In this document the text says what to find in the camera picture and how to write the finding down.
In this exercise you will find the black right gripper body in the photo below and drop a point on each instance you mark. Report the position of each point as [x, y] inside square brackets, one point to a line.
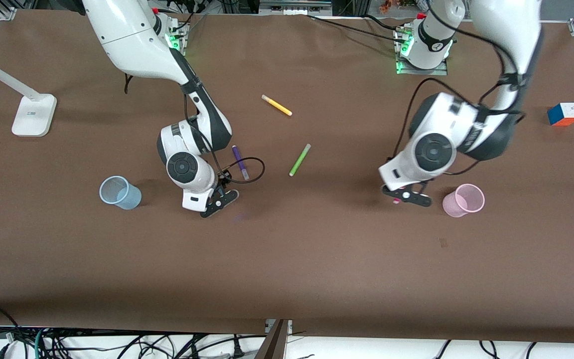
[222, 185]

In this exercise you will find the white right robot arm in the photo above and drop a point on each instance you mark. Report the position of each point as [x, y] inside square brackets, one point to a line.
[132, 40]

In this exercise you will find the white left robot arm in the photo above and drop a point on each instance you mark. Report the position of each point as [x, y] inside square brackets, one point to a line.
[506, 30]

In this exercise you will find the purple marker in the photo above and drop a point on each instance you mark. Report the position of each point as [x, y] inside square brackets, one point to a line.
[239, 160]

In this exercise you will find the translucent pink plastic cup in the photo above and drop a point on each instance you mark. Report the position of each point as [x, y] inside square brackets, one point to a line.
[454, 205]

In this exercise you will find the green marker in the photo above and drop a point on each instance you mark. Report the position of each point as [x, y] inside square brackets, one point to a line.
[299, 160]

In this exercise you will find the translucent blue plastic cup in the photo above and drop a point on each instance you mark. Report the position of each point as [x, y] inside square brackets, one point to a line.
[128, 199]

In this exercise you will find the yellow marker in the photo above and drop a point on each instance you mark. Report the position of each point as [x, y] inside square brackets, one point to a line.
[277, 105]

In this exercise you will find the black power plug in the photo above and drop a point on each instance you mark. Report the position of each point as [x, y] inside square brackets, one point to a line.
[238, 349]

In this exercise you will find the brown table leg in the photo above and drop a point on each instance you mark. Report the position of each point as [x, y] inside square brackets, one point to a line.
[272, 346]

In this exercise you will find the small orange object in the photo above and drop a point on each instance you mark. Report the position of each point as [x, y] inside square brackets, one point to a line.
[385, 6]

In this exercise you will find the multicoloured puzzle cube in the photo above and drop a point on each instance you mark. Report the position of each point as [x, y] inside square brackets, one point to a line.
[563, 114]

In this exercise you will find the grey power strip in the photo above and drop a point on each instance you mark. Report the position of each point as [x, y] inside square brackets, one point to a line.
[294, 6]

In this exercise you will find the white desk lamp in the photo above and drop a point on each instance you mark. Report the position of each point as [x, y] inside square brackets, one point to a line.
[33, 117]

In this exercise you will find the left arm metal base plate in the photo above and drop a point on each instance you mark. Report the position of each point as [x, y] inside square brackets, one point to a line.
[441, 71]

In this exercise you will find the white metal bracket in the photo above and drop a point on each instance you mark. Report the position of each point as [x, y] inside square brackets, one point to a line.
[268, 325]

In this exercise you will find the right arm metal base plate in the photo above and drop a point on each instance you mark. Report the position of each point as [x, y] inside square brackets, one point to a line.
[181, 37]

